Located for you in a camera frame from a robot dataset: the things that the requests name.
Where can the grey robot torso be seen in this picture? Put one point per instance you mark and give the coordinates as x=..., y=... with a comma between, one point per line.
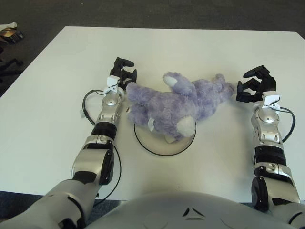
x=190, y=214

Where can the white right wrist connector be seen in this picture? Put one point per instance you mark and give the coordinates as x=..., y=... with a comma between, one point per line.
x=271, y=101

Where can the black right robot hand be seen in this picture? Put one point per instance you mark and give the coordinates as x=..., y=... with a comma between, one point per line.
x=257, y=88

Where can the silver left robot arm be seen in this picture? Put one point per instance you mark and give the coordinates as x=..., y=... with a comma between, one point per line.
x=104, y=114

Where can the black chair base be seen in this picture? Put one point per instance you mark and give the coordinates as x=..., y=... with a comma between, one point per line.
x=10, y=64

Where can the white left wrist connector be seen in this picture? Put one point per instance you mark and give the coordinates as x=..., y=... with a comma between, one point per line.
x=112, y=83

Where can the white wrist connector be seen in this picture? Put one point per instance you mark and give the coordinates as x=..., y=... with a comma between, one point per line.
x=112, y=83
x=271, y=101

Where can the purple plush bunny doll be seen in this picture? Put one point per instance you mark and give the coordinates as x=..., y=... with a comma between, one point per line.
x=171, y=102

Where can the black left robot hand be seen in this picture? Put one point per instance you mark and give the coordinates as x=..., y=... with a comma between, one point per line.
x=121, y=74

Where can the white plate with black rim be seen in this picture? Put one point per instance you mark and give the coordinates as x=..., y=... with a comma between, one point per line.
x=164, y=145

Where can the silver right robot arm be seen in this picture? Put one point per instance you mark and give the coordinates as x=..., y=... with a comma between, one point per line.
x=269, y=133

